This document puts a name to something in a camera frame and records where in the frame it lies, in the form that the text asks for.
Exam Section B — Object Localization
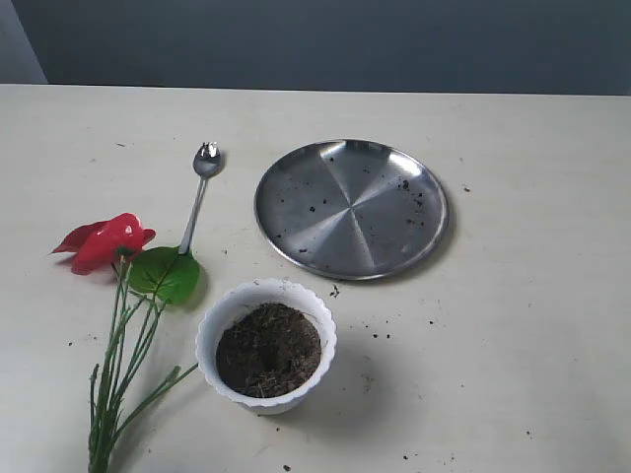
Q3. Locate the white scalloped flower pot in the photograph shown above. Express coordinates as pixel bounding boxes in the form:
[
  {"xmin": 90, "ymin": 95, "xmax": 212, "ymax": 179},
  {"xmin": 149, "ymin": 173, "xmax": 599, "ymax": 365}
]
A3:
[{"xmin": 195, "ymin": 278, "xmax": 337, "ymax": 416}]

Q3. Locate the metal spork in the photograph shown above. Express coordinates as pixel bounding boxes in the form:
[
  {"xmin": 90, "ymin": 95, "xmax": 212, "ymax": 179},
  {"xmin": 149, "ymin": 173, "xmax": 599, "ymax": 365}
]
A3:
[{"xmin": 178, "ymin": 142, "xmax": 222, "ymax": 255}]

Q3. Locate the round steel plate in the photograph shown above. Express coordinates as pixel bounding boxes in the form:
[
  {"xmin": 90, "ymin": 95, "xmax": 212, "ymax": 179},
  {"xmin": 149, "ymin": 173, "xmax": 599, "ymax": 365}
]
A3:
[{"xmin": 254, "ymin": 139, "xmax": 451, "ymax": 281}]

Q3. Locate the dark brown potting soil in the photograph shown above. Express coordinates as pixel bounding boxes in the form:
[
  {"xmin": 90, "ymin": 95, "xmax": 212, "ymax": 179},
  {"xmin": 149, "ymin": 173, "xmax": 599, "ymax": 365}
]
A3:
[{"xmin": 216, "ymin": 303, "xmax": 321, "ymax": 398}]

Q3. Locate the artificial red anthurium plant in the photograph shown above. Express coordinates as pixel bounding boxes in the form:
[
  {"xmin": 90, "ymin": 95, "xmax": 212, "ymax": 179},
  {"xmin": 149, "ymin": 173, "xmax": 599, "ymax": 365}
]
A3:
[{"xmin": 51, "ymin": 213, "xmax": 201, "ymax": 472}]

